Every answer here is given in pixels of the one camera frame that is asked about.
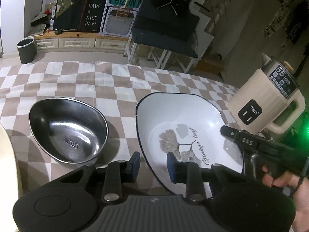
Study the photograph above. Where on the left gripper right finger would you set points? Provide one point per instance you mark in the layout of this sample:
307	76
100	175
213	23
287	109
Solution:
188	173

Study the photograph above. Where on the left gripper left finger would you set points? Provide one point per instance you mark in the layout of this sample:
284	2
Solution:
117	173

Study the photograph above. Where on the white ginkgo leaf plate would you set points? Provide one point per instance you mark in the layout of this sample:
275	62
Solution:
186	125

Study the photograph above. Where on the person's right hand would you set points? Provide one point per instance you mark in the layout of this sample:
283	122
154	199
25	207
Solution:
299	193

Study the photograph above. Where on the beige electric kettle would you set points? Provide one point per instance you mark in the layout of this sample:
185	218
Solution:
267	93

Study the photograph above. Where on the round steel bowl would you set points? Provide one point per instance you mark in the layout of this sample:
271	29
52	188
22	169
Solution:
69	131

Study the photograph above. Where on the checkered table cloth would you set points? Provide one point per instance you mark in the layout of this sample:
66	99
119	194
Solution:
114	89

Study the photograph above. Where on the cream plate edge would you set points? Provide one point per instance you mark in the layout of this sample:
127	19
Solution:
9	183

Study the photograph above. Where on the white drawer cabinet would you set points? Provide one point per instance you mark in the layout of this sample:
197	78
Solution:
83	41

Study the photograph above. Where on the dark folding table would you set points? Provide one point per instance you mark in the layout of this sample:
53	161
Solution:
163	29

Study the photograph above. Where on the dark grey waste bin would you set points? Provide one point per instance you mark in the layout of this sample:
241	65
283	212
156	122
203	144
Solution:
27	50

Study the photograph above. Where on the poizon printed box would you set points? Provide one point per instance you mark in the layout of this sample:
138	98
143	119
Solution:
119	17

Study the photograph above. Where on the black have a nice day sign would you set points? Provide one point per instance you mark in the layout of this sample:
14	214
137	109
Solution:
82	15

